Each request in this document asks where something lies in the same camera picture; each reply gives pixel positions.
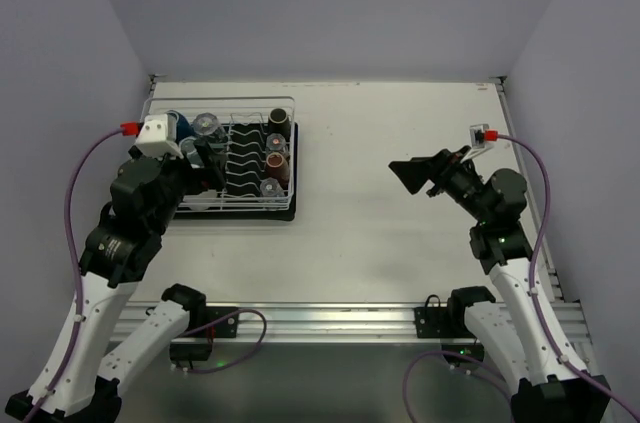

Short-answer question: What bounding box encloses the large clear glass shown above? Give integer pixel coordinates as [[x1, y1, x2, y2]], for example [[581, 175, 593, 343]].
[[191, 112, 227, 144]]

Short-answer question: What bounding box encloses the dark blue mug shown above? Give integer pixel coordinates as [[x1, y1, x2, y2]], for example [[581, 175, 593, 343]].
[[166, 110, 194, 143]]

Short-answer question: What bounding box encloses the clear small glass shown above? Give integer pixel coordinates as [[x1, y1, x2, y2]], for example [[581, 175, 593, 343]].
[[265, 133, 289, 156], [260, 177, 286, 203]]

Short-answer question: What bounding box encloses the white mug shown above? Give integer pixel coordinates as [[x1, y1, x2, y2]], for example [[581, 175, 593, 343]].
[[179, 137, 197, 157]]

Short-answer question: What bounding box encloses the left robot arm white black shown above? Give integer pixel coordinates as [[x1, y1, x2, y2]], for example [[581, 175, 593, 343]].
[[5, 138, 225, 422]]

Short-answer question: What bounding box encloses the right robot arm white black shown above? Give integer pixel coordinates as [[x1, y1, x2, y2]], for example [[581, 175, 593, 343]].
[[389, 147, 610, 422]]

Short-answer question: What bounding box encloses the brown cup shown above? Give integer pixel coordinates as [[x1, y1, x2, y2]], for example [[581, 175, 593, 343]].
[[265, 152, 290, 185]]

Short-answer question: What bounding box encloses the black cup beige rim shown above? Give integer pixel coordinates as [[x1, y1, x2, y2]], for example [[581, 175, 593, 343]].
[[268, 108, 291, 140]]

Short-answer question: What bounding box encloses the white wire dish rack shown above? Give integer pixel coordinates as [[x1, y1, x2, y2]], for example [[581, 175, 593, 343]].
[[143, 96, 298, 221]]

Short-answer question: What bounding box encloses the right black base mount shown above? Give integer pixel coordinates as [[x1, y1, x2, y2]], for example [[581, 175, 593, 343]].
[[414, 294, 485, 369]]

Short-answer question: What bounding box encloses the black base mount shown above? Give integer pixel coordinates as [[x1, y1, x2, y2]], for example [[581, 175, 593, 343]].
[[414, 294, 485, 369], [169, 305, 238, 368]]

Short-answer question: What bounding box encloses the aluminium mounting rail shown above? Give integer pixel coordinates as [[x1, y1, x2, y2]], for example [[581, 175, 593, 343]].
[[109, 301, 591, 344]]

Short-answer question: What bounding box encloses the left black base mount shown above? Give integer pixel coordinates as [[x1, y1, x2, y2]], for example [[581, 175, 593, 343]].
[[169, 305, 238, 368]]

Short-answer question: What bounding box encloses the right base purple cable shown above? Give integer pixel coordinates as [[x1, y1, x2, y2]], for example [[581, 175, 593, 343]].
[[402, 348, 516, 423]]

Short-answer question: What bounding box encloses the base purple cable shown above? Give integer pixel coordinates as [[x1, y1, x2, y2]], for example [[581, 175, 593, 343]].
[[172, 308, 268, 375], [402, 348, 516, 423]]

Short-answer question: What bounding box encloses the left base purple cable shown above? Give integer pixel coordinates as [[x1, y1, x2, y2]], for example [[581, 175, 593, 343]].
[[172, 308, 268, 375]]

